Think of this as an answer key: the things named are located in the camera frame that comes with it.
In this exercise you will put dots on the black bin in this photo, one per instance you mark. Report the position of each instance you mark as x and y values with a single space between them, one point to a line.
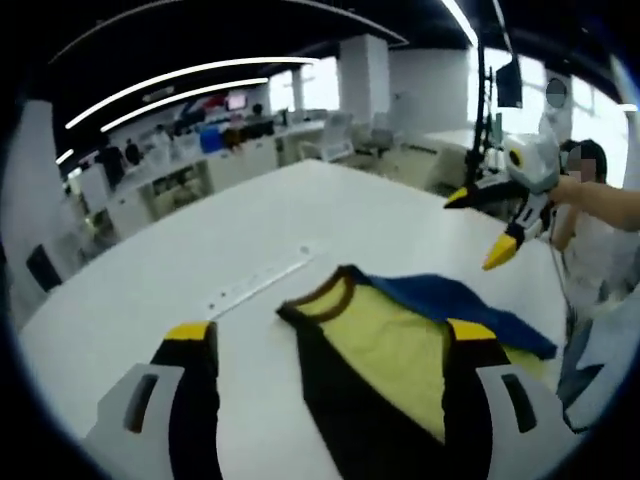
44 267

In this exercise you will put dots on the black stand pole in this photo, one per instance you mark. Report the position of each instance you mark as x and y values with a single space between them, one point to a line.
481 110

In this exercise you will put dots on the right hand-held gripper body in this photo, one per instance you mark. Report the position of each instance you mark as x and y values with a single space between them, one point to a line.
537 160

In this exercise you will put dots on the long ceiling light strip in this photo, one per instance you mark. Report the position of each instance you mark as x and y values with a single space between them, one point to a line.
190 74

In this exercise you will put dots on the short ceiling light strip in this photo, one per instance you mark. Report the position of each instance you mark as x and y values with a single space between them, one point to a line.
460 17

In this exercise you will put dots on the white office chair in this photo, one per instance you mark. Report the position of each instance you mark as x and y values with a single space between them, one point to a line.
380 136

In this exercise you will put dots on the yellow black blue garment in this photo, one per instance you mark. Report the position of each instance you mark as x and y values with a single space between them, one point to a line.
380 340

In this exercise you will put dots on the narrow white pillar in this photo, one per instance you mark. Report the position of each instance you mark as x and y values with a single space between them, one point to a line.
365 75

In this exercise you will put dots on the white cabinet row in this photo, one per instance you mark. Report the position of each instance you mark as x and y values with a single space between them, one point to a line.
190 175

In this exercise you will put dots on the person's right hand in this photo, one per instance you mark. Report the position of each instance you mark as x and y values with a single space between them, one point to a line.
567 192

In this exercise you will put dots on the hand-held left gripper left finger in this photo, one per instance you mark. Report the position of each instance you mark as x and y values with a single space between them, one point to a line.
155 400

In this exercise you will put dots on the wide white pillar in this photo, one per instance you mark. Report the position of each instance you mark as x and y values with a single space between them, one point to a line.
35 190

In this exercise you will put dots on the black monitor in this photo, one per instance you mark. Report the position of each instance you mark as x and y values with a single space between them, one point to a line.
509 82

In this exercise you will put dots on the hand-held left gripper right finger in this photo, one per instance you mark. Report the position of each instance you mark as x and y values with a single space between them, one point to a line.
500 400

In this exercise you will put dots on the shorter ceiling light strip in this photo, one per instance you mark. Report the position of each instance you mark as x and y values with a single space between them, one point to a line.
185 97

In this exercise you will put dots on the blue storage bin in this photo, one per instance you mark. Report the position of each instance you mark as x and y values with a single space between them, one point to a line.
210 141

